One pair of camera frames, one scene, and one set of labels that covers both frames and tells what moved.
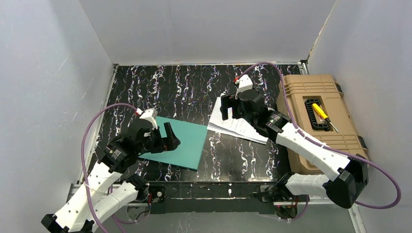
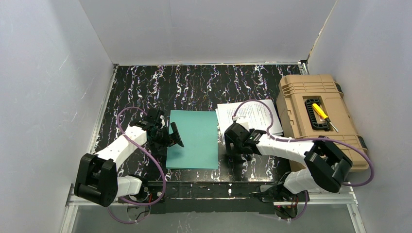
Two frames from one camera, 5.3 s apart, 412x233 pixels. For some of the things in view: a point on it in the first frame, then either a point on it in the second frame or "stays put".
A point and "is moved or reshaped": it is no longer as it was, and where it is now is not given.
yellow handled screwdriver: [322, 114] stays put
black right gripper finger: [226, 101] -> [230, 152]
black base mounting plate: [214, 197] stays put
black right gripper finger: [239, 108] -> [247, 153]
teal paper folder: [187, 154] is moved or reshaped
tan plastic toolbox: [319, 109] stays put
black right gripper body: [234, 107] -> [233, 145]
